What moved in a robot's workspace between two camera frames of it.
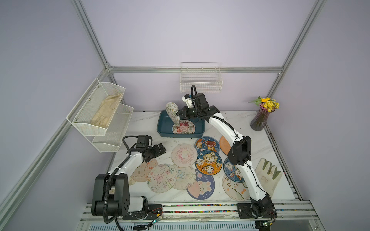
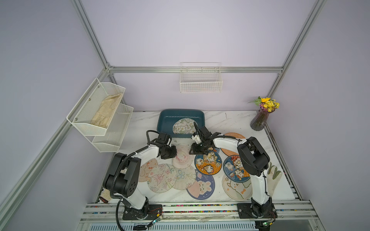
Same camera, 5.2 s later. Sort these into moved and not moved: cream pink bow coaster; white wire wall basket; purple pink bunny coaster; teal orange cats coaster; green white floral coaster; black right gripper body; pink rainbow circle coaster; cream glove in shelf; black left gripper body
Moved: black left gripper body; green white floral coaster; black right gripper body
Not moved: white wire wall basket; cream pink bow coaster; pink rainbow circle coaster; cream glove in shelf; teal orange cats coaster; purple pink bunny coaster
